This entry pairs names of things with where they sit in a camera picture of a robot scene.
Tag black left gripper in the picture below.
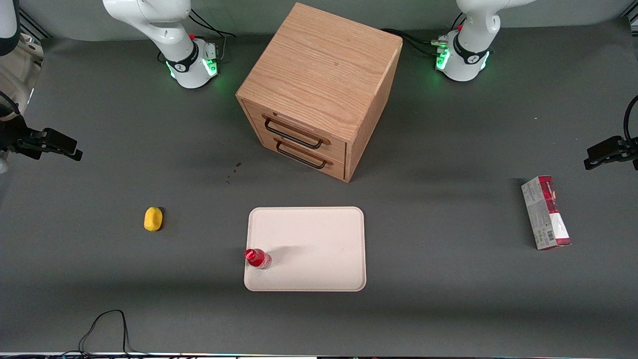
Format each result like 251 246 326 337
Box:
584 136 638 171

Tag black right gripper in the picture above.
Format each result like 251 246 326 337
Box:
0 111 83 162

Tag red coke bottle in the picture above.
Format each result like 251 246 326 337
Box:
245 248 273 270

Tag beige plastic tray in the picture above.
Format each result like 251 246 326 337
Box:
244 206 367 292

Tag red and grey carton box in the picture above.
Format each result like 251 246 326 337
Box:
521 175 572 251

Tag yellow toy lemon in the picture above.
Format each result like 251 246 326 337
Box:
144 206 164 232

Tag wooden drawer front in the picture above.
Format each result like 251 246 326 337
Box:
261 137 347 181
247 101 348 161

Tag wooden drawer cabinet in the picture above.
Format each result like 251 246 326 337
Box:
236 2 403 183

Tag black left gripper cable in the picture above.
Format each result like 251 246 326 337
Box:
624 94 638 146

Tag black right arm base cables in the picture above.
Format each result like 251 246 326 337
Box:
187 9 236 63

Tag black arm base cables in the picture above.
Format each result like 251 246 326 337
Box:
187 9 236 63
381 12 467 57

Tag black looped table cable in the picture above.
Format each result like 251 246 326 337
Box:
62 309 150 358

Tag black left arm base cables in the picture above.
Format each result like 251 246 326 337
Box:
381 12 467 57

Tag black metal drawer handle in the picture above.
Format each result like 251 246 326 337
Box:
262 115 331 150
274 138 333 170

